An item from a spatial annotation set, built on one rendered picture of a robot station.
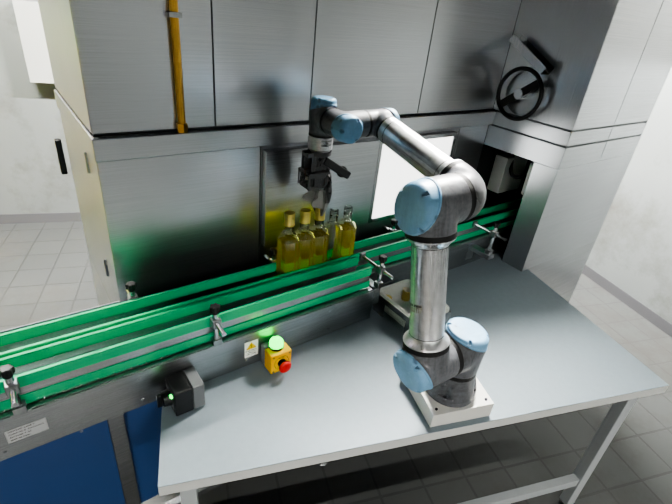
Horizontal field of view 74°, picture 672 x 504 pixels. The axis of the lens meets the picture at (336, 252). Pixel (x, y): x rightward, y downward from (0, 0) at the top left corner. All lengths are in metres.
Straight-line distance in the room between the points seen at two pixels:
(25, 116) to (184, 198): 2.65
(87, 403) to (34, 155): 2.93
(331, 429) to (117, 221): 0.82
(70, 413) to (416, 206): 0.95
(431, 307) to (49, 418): 0.93
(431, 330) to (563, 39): 1.34
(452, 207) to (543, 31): 1.25
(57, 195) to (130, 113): 2.86
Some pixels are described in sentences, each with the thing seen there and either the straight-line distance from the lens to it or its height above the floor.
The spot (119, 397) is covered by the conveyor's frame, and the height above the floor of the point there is 0.82.
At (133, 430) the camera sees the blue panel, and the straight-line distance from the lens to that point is 1.44.
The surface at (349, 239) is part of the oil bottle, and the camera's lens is 1.56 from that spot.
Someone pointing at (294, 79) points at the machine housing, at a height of 1.53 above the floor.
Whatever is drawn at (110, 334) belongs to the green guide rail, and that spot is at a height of 0.95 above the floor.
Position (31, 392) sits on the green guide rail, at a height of 0.91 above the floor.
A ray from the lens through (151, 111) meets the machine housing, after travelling 1.30.
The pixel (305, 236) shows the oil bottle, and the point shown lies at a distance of 1.43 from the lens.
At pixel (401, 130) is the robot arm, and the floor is 1.47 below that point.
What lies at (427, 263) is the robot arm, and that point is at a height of 1.26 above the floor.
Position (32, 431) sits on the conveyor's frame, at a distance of 1.32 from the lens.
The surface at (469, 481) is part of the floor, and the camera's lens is 2.24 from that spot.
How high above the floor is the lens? 1.74
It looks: 29 degrees down
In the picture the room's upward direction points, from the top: 6 degrees clockwise
